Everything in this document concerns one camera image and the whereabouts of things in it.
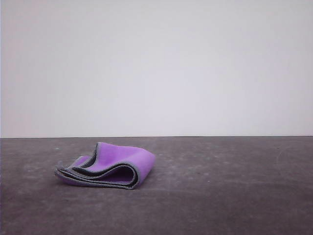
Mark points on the grey table cloth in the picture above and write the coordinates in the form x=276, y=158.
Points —
x=244, y=208

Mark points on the purple towel with grey hem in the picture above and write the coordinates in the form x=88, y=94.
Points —
x=115, y=156

